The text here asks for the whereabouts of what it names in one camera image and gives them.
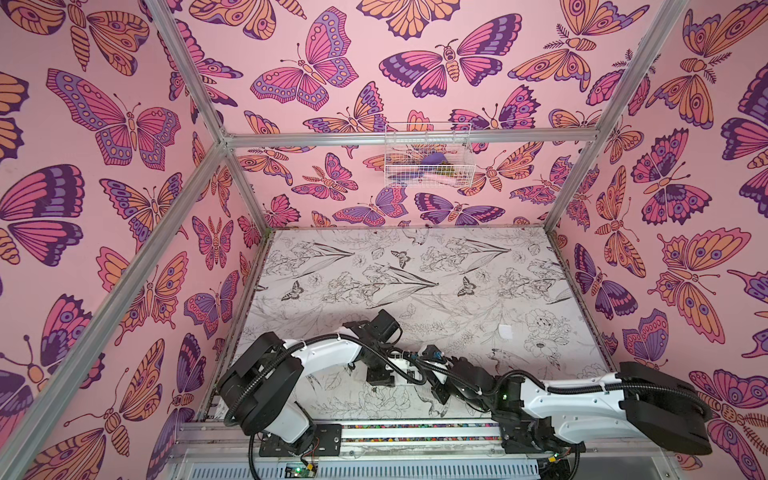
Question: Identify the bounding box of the white battery cover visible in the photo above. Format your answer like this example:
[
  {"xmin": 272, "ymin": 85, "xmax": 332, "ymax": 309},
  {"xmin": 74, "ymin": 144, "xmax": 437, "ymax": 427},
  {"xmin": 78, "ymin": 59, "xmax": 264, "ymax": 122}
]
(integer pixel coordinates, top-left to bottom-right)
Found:
[{"xmin": 497, "ymin": 324, "xmax": 514, "ymax": 340}]

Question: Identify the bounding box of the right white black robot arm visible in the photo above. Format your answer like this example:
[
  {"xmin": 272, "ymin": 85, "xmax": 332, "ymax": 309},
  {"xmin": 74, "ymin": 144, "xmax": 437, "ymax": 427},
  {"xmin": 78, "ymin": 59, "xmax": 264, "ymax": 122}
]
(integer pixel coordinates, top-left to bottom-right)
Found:
[{"xmin": 411, "ymin": 345, "xmax": 713, "ymax": 455}]

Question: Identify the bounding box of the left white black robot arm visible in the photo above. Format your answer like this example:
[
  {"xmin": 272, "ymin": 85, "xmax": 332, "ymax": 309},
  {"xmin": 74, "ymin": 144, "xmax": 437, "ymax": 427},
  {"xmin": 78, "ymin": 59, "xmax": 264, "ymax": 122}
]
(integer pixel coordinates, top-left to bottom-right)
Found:
[{"xmin": 216, "ymin": 310, "xmax": 426, "ymax": 453}]

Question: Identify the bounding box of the small green circuit board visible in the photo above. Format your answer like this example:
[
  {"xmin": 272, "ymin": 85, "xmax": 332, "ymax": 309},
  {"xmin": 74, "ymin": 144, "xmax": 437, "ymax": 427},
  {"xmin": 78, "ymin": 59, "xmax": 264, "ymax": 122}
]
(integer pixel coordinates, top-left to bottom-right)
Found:
[{"xmin": 284, "ymin": 463, "xmax": 317, "ymax": 479}]

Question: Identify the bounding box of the purple item in basket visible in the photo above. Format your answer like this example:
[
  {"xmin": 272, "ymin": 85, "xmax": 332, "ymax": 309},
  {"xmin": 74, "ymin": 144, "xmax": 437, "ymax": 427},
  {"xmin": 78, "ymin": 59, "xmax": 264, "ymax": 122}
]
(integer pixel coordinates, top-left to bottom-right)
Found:
[{"xmin": 419, "ymin": 152, "xmax": 447, "ymax": 170}]

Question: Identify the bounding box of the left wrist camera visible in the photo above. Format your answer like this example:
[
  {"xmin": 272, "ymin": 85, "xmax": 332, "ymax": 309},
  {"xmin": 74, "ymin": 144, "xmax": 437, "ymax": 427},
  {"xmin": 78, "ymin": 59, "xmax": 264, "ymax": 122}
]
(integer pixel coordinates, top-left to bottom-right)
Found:
[{"xmin": 392, "ymin": 354, "xmax": 423, "ymax": 377}]

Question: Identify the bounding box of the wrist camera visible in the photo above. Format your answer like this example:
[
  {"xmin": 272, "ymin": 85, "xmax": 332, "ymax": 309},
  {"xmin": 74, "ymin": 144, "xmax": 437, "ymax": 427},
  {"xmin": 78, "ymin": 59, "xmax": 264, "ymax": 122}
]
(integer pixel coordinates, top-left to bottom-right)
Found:
[
  {"xmin": 392, "ymin": 354, "xmax": 423, "ymax": 377},
  {"xmin": 419, "ymin": 344, "xmax": 447, "ymax": 365}
]

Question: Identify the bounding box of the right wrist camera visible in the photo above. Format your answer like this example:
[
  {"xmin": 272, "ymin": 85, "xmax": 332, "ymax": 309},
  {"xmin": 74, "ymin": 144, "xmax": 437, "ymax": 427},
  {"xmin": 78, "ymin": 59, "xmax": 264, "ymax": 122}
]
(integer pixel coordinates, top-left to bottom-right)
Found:
[{"xmin": 419, "ymin": 344, "xmax": 447, "ymax": 365}]

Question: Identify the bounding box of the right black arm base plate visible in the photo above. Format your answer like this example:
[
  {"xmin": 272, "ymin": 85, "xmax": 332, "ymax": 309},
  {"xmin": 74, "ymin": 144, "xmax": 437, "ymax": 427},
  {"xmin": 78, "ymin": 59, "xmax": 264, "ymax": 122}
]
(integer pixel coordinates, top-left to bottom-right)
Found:
[{"xmin": 498, "ymin": 417, "xmax": 586, "ymax": 460}]

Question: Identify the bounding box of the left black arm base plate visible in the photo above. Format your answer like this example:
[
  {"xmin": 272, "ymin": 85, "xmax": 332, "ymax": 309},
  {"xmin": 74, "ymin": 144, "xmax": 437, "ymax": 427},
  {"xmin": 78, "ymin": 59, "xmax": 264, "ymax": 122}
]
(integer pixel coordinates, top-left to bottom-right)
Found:
[{"xmin": 259, "ymin": 424, "xmax": 343, "ymax": 458}]

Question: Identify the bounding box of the white wire basket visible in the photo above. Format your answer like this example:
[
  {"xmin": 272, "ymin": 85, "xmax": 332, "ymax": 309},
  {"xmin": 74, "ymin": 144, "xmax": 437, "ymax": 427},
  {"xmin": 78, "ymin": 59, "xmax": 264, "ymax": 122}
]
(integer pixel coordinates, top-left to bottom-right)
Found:
[{"xmin": 382, "ymin": 127, "xmax": 476, "ymax": 189}]

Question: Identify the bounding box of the aluminium front rail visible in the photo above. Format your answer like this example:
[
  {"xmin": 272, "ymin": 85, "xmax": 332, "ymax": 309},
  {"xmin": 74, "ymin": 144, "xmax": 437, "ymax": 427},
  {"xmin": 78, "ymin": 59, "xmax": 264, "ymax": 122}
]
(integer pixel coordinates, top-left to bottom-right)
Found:
[{"xmin": 161, "ymin": 416, "xmax": 679, "ymax": 480}]

